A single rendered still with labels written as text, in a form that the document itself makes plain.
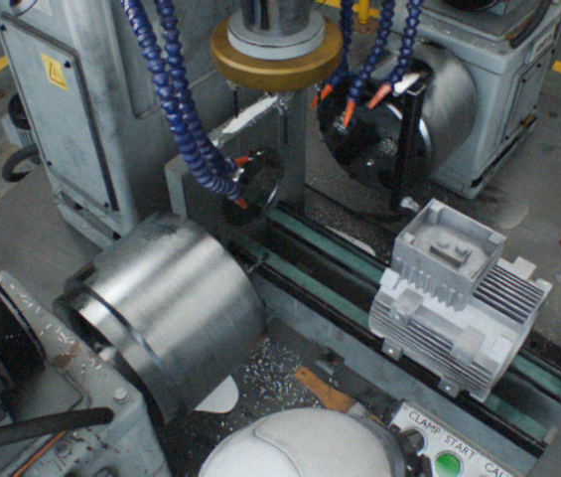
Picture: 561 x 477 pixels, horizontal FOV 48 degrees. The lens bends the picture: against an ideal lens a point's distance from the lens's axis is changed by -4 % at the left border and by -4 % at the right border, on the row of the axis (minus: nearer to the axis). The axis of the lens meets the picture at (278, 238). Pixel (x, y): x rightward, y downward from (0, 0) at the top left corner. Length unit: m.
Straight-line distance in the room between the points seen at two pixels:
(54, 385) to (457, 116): 0.81
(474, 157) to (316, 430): 1.05
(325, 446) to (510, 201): 1.16
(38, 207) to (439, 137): 0.87
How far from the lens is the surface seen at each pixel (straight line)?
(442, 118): 1.16
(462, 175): 1.43
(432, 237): 0.93
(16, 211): 1.51
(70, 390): 0.74
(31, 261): 1.39
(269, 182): 1.15
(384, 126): 1.15
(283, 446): 0.37
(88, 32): 0.92
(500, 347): 0.88
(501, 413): 1.03
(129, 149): 1.05
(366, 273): 1.13
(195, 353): 0.82
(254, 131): 1.06
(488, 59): 1.26
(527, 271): 0.98
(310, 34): 0.86
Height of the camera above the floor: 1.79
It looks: 48 degrees down
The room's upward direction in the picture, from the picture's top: 1 degrees counter-clockwise
